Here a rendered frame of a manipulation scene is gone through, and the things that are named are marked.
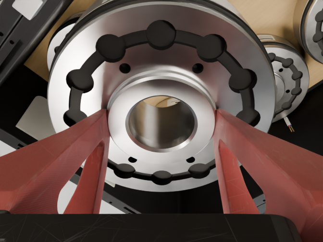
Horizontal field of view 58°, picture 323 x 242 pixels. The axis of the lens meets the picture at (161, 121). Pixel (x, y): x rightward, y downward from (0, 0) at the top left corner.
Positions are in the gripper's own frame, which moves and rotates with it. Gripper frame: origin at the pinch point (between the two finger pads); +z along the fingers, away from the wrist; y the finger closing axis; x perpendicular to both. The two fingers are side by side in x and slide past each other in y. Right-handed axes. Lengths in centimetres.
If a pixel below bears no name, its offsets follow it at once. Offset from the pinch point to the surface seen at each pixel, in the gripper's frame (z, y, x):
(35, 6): 10.3, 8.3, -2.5
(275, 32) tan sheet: 21.2, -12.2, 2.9
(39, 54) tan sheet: 21.8, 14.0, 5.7
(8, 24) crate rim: 11.6, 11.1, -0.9
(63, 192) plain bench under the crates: 36, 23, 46
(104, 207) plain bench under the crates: 36, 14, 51
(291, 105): 18.2, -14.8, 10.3
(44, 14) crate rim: 11.5, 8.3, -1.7
